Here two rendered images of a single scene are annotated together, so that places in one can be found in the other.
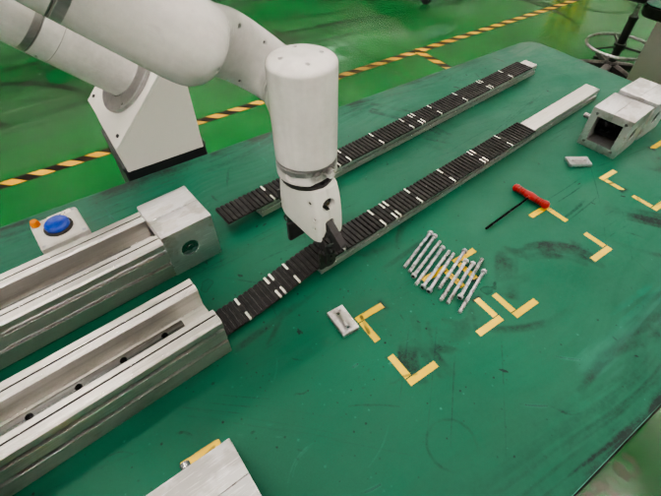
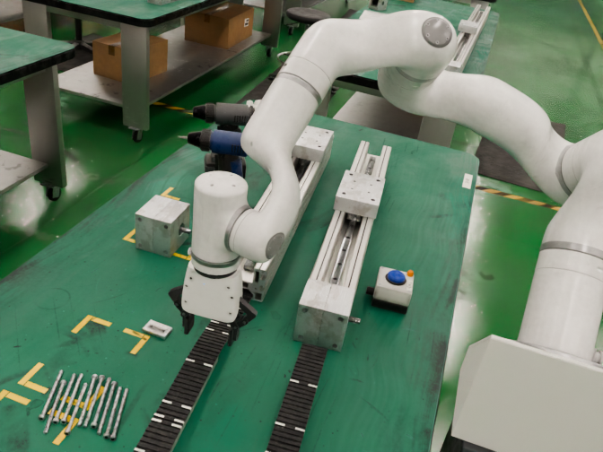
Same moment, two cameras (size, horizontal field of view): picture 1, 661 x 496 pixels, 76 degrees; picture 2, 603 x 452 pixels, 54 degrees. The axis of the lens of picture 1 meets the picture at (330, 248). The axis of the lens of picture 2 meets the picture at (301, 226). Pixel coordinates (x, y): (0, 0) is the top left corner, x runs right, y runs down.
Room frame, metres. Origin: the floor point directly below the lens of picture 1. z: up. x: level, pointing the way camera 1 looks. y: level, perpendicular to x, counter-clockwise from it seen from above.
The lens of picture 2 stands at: (1.18, -0.42, 1.60)
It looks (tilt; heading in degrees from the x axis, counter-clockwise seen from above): 32 degrees down; 138
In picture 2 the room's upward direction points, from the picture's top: 9 degrees clockwise
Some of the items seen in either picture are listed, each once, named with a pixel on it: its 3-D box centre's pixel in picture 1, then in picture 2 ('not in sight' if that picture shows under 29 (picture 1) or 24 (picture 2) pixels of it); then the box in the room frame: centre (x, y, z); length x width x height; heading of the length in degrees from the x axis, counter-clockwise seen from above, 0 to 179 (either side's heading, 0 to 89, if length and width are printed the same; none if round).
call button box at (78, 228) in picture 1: (68, 240); (388, 288); (0.52, 0.47, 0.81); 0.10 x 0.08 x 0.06; 40
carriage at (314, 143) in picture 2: not in sight; (310, 146); (-0.06, 0.68, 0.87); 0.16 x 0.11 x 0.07; 130
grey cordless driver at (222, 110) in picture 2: not in sight; (216, 139); (-0.17, 0.42, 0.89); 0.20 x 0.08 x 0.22; 62
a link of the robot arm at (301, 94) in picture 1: (302, 106); (221, 216); (0.48, 0.03, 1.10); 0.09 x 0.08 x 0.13; 20
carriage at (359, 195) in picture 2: not in sight; (359, 197); (0.25, 0.61, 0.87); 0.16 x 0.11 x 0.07; 130
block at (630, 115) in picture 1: (609, 123); not in sight; (0.88, -0.65, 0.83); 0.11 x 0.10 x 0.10; 40
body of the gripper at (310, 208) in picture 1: (308, 196); (214, 284); (0.48, 0.03, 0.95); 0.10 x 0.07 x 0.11; 39
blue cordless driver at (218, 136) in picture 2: not in sight; (214, 169); (-0.01, 0.32, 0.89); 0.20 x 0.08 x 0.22; 53
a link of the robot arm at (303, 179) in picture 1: (307, 162); (214, 256); (0.48, 0.03, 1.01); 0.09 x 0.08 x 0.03; 39
